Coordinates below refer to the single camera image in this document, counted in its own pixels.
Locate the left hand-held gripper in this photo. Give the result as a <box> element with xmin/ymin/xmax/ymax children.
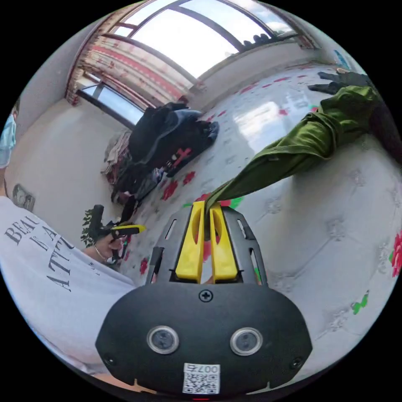
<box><xmin>100</xmin><ymin>222</ymin><xmax>147</xmax><ymax>261</ymax></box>

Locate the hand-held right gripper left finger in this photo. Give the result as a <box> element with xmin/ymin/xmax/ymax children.
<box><xmin>175</xmin><ymin>201</ymin><xmax>206</xmax><ymax>281</ymax></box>

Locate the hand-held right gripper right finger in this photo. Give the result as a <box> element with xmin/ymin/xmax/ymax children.
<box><xmin>209</xmin><ymin>202</ymin><xmax>238</xmax><ymax>281</ymax></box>

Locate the green vest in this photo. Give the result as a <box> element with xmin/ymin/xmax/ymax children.
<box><xmin>205</xmin><ymin>85</ymin><xmax>382</xmax><ymax>210</ymax></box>

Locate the person's left hand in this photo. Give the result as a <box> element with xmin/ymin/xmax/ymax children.
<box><xmin>93</xmin><ymin>234</ymin><xmax>122</xmax><ymax>264</ymax></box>

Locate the green plant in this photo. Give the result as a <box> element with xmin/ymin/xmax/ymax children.
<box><xmin>80</xmin><ymin>208</ymin><xmax>100</xmax><ymax>249</ymax></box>

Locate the pile of clothes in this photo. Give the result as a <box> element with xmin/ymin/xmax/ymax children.
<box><xmin>101</xmin><ymin>100</ymin><xmax>220</xmax><ymax>217</ymax></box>

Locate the bed with flowered sheet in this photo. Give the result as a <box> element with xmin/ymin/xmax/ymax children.
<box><xmin>120</xmin><ymin>64</ymin><xmax>402</xmax><ymax>357</ymax></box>

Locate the person's body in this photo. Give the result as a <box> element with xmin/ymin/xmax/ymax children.
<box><xmin>0</xmin><ymin>96</ymin><xmax>139</xmax><ymax>376</ymax></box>

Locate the small window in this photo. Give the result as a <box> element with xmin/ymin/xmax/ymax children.
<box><xmin>76</xmin><ymin>82</ymin><xmax>146</xmax><ymax>130</ymax></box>

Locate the red patterned curtain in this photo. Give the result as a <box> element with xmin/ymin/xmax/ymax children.
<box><xmin>65</xmin><ymin>14</ymin><xmax>197</xmax><ymax>109</ymax></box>

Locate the large window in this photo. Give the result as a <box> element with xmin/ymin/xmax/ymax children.
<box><xmin>110</xmin><ymin>0</ymin><xmax>299</xmax><ymax>79</ymax></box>

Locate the black garment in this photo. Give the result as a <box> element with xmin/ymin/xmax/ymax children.
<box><xmin>307</xmin><ymin>71</ymin><xmax>371</xmax><ymax>95</ymax></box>

